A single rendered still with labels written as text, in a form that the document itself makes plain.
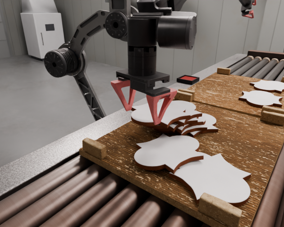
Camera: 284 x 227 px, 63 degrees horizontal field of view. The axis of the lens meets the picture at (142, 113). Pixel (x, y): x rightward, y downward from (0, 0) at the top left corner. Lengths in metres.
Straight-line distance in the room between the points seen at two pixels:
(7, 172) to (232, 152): 0.46
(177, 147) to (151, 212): 0.15
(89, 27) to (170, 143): 1.20
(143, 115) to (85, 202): 0.22
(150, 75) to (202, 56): 3.52
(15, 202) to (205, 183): 0.32
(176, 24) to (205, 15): 3.49
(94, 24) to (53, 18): 4.98
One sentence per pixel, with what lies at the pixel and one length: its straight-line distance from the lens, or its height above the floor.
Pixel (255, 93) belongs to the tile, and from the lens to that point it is 0.90.
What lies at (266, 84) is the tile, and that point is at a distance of 1.02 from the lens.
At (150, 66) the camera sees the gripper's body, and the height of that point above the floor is 1.11.
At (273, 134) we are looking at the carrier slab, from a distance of 0.65.
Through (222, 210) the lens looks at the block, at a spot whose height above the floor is 0.96.
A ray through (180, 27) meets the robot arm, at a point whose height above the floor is 1.19.
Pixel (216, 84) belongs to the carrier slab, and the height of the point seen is 0.94.
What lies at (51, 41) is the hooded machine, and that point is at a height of 0.47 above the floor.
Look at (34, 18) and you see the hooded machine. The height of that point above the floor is 1.01.
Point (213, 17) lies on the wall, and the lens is 3.85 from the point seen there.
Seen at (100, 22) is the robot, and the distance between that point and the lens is 1.53.
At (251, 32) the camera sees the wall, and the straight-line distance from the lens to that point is 3.62.
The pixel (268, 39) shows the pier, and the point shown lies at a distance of 3.33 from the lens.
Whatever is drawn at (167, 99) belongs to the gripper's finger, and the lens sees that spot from 0.47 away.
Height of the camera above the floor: 1.21
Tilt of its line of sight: 24 degrees down
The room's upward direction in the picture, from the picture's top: straight up
